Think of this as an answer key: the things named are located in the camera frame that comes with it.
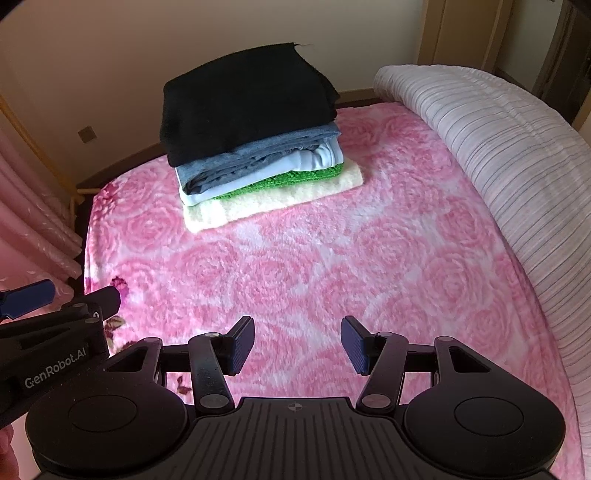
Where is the black garment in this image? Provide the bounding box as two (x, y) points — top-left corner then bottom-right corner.
(160, 43), (339, 167)

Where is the pink curtain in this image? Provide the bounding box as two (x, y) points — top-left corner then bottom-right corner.
(0, 135), (82, 314)

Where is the pink rose fleece blanket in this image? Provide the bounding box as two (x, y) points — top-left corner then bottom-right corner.
(84, 103), (585, 479)

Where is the cream folded towel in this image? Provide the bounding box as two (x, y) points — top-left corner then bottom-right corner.
(183, 159), (363, 234)

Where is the blue-grey folded garment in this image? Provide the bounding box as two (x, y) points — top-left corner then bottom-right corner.
(175, 122), (339, 195)

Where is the green folded towel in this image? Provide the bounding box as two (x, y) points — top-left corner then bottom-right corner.
(216, 163), (344, 200)

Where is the wall socket plate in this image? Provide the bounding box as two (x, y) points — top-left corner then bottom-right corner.
(77, 126), (97, 144)

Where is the wooden door frame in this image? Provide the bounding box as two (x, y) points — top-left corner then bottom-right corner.
(416, 1), (590, 130)

